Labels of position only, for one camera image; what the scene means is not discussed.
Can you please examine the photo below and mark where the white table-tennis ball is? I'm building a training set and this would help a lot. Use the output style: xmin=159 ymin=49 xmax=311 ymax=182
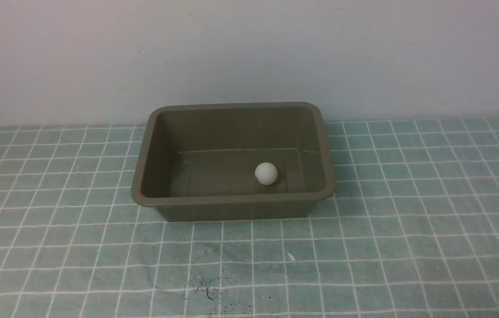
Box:
xmin=255 ymin=162 xmax=278 ymax=186

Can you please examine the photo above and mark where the olive green plastic bin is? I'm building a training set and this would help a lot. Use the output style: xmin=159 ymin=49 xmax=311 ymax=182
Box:
xmin=131 ymin=102 xmax=336 ymax=222

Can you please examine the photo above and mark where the teal checkered tablecloth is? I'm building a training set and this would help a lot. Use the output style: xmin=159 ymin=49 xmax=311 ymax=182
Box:
xmin=0 ymin=117 xmax=499 ymax=318

